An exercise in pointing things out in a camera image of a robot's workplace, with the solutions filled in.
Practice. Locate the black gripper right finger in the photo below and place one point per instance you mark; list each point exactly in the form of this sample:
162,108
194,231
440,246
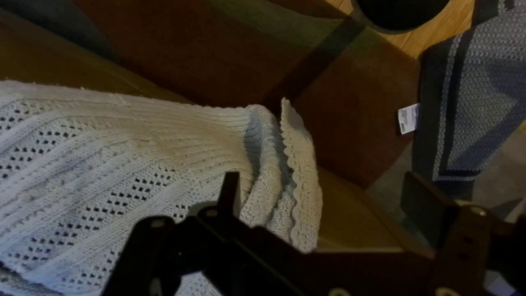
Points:
460,248

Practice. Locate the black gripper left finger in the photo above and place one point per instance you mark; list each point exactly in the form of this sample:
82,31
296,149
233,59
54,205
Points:
153,253

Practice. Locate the white knitted blanket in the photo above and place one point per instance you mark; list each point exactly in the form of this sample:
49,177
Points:
108,165

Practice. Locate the white fabric tag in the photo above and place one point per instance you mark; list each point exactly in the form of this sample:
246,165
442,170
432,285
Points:
407,118

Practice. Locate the grey patterned rug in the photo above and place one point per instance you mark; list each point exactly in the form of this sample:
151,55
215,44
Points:
476,83

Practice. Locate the brown leather sofa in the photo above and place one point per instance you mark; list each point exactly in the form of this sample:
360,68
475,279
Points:
190,50

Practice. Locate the yellow stanchion post black base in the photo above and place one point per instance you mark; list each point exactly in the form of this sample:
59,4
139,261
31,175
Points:
399,11

